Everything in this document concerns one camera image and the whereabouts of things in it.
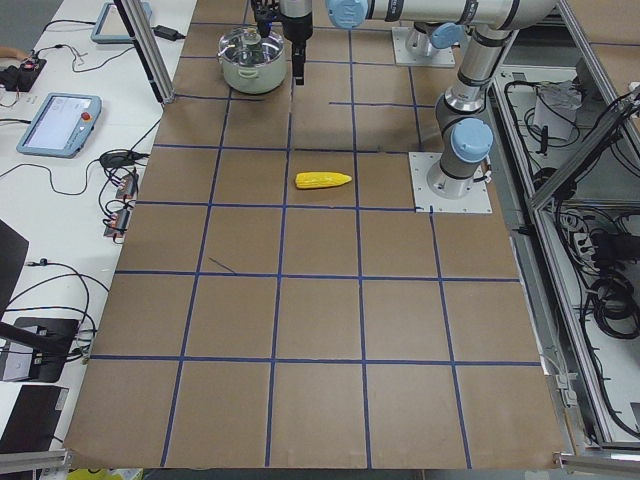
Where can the pale green steel pot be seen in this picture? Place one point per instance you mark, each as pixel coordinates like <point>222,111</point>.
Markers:
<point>254,80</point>

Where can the near teach pendant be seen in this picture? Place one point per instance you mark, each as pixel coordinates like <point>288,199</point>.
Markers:
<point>61,126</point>

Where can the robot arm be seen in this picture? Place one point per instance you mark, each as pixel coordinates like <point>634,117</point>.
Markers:
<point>467,139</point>
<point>351,14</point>

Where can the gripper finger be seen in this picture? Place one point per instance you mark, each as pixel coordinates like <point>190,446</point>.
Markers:
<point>261,27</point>
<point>299,65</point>

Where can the teach pendant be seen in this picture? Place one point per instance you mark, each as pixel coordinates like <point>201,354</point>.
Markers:
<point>109,27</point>
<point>61,126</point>

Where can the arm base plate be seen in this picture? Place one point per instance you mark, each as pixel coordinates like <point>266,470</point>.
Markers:
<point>435,192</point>
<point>414,48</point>

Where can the black power adapter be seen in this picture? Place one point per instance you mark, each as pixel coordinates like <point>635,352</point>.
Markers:
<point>167,33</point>

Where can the far teach pendant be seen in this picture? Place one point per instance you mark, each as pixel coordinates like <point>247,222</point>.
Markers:
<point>109,27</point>

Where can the aluminium frame post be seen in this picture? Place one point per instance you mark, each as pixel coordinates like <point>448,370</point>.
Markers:
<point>138,27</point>

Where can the yellow corn cob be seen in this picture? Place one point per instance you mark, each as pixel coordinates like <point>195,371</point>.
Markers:
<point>320,180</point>

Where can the glass pot lid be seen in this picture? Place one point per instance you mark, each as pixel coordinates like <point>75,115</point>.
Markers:
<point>244,46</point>

